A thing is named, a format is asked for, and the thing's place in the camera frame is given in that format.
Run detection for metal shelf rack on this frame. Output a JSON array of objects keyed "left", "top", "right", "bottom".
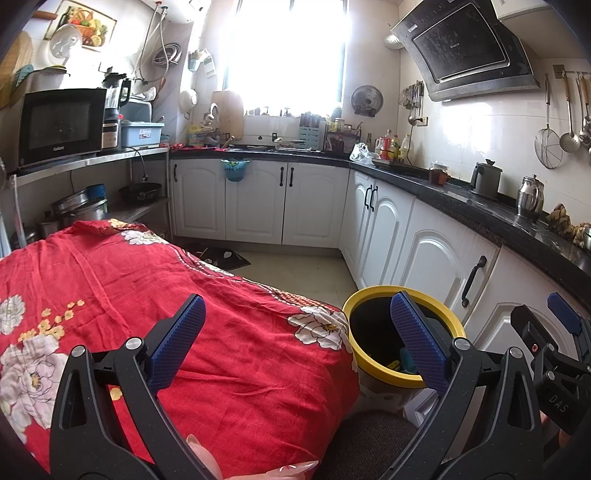
[{"left": 0, "top": 147, "right": 171, "bottom": 241}]

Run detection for steel ladle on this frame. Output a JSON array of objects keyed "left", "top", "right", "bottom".
[{"left": 560, "top": 74, "right": 581, "bottom": 153}]

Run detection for black blender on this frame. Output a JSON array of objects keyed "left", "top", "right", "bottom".
[{"left": 102, "top": 74, "right": 132, "bottom": 151}]

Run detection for bright window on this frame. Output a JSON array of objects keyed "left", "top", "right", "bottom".
[{"left": 224, "top": 0, "right": 347, "bottom": 116}]

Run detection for person's left hand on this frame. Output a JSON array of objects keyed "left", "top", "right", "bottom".
[{"left": 187, "top": 434, "right": 319, "bottom": 480}]

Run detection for teal knife holder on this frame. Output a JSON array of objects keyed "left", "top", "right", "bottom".
[{"left": 299, "top": 113, "right": 326, "bottom": 149}]

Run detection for red floral blanket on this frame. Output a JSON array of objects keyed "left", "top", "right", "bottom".
[{"left": 0, "top": 219, "right": 361, "bottom": 476}]

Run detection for person's right hand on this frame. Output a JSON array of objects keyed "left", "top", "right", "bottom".
[{"left": 540, "top": 411, "right": 575, "bottom": 450}]

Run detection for black wok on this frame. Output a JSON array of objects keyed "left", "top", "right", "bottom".
[{"left": 119, "top": 182, "right": 163, "bottom": 204}]

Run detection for black stone countertop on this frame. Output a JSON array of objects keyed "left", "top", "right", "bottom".
[{"left": 168, "top": 147, "right": 591, "bottom": 301}]

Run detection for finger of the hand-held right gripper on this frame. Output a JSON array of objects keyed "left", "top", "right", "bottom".
[
  {"left": 547, "top": 292, "right": 591, "bottom": 365},
  {"left": 510, "top": 305, "right": 561, "bottom": 365}
]

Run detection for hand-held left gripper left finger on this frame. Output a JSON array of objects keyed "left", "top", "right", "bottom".
[{"left": 48, "top": 293, "right": 218, "bottom": 480}]

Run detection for clear plastic bag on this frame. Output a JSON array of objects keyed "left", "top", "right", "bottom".
[{"left": 349, "top": 142, "right": 376, "bottom": 164}]

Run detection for stacked steel pots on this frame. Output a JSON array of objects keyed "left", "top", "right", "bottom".
[{"left": 51, "top": 188, "right": 109, "bottom": 227}]

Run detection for brown ginger pile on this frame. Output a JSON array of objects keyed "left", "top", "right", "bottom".
[{"left": 547, "top": 203, "right": 591, "bottom": 250}]

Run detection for black microwave oven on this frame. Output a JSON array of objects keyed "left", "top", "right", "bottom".
[{"left": 17, "top": 88, "right": 108, "bottom": 168}]

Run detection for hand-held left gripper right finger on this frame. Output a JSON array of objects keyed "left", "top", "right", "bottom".
[{"left": 390, "top": 291, "right": 561, "bottom": 480}]

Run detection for black wall fan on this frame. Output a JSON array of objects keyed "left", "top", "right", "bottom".
[{"left": 351, "top": 84, "right": 384, "bottom": 117}]

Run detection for shiny steel kettle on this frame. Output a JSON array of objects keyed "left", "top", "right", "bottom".
[{"left": 516, "top": 174, "right": 546, "bottom": 221}]

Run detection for blue hanging cabinet bin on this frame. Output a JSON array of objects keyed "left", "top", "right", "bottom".
[{"left": 220, "top": 158, "right": 251, "bottom": 183}]

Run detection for white kitchen cabinets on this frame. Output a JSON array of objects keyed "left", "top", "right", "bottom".
[{"left": 168, "top": 159, "right": 591, "bottom": 352}]

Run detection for wire mesh strainer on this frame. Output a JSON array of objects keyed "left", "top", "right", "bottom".
[{"left": 534, "top": 76, "right": 565, "bottom": 169}]

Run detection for white wall holder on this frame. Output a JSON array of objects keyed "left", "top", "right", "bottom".
[{"left": 188, "top": 48, "right": 217, "bottom": 77}]

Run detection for dark brown cloth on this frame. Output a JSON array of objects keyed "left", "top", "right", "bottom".
[{"left": 318, "top": 408, "right": 444, "bottom": 480}]

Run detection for black range hood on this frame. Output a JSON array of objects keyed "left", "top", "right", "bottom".
[{"left": 390, "top": 0, "right": 541, "bottom": 102}]

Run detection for yellow rim trash bin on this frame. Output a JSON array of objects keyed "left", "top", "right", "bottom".
[{"left": 342, "top": 285, "right": 467, "bottom": 416}]

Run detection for blue plastic basket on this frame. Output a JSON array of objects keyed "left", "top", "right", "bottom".
[{"left": 120, "top": 121, "right": 165, "bottom": 147}]

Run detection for white pot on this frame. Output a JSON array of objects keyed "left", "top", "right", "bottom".
[{"left": 30, "top": 67, "right": 70, "bottom": 93}]

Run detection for wooden cutting board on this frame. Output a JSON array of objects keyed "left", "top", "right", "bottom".
[{"left": 211, "top": 90, "right": 245, "bottom": 139}]

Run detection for grey plastic container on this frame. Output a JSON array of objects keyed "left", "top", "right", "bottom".
[{"left": 122, "top": 102, "right": 152, "bottom": 123}]

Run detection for white small fan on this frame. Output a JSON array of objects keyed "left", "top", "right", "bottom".
[{"left": 48, "top": 23, "right": 84, "bottom": 60}]

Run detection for fruit wall picture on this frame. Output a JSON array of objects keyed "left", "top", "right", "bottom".
[{"left": 44, "top": 0, "right": 117, "bottom": 51}]

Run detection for grey metal jug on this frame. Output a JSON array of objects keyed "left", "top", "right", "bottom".
[{"left": 470, "top": 159, "right": 503, "bottom": 199}]

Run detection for black patterned floor mat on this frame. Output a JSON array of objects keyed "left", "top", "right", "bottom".
[{"left": 196, "top": 247, "right": 251, "bottom": 270}]

